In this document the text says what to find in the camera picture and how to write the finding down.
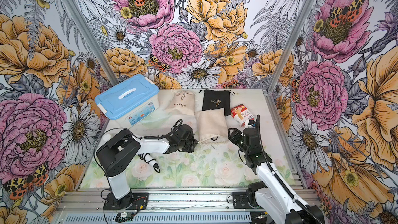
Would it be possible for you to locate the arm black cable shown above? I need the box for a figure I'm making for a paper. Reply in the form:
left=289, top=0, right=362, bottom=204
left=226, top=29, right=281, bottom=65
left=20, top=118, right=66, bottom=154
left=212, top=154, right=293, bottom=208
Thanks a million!
left=93, top=119, right=184, bottom=194
left=254, top=114, right=318, bottom=224

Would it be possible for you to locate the white hair dryer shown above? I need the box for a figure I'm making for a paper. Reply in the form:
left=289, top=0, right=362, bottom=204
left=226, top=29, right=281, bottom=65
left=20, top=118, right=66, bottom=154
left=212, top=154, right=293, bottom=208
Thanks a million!
left=138, top=153, right=161, bottom=173

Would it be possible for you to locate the black hair dryer pouch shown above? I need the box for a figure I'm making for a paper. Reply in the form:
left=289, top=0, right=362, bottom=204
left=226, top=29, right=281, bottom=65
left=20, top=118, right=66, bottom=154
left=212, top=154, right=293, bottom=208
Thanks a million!
left=199, top=89, right=235, bottom=116

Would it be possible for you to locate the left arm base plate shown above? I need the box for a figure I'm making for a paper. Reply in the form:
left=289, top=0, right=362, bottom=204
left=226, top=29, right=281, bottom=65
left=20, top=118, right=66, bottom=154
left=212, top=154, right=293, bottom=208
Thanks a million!
left=103, top=192, right=149, bottom=211

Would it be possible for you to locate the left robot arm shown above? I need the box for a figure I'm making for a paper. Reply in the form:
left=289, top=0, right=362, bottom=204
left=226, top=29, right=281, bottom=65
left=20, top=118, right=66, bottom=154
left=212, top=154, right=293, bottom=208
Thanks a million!
left=94, top=120, right=198, bottom=211

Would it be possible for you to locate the blue lidded storage box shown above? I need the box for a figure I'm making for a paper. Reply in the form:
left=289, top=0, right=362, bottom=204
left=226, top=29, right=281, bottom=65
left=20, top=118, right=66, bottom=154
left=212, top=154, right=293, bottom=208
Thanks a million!
left=94, top=74, right=160, bottom=128

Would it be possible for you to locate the beige cloth bag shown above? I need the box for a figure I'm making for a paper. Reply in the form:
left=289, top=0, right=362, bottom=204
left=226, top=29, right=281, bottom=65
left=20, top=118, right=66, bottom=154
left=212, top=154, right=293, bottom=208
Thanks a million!
left=165, top=90, right=195, bottom=116
left=195, top=108, right=228, bottom=144

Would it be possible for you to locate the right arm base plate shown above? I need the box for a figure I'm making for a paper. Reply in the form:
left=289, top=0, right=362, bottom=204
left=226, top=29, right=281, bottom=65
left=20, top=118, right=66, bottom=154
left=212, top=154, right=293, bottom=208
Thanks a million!
left=232, top=192, right=259, bottom=209

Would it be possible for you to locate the small white pill bottle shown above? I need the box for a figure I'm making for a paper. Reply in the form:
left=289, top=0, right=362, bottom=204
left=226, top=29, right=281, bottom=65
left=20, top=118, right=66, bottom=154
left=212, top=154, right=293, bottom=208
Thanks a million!
left=102, top=134, right=112, bottom=142

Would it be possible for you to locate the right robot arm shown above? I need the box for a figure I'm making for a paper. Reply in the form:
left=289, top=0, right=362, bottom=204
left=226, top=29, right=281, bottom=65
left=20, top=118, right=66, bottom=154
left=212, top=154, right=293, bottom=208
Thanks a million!
left=228, top=127, right=325, bottom=224

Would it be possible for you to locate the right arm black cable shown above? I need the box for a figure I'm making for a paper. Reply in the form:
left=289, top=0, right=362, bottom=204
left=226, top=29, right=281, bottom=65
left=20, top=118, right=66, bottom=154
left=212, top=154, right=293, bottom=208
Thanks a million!
left=254, top=114, right=318, bottom=224

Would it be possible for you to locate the red white bandage box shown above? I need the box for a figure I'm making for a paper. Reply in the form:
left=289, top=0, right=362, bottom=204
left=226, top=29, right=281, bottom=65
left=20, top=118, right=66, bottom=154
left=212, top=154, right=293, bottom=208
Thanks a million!
left=231, top=104, right=255, bottom=126

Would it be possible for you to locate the aluminium front rail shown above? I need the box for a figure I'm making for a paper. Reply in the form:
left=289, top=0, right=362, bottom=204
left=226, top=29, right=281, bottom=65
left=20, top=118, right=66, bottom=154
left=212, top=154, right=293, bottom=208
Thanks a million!
left=53, top=187, right=275, bottom=224

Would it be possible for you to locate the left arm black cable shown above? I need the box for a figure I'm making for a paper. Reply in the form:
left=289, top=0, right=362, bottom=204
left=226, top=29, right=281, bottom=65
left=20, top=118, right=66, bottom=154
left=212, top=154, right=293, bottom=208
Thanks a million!
left=93, top=119, right=184, bottom=194

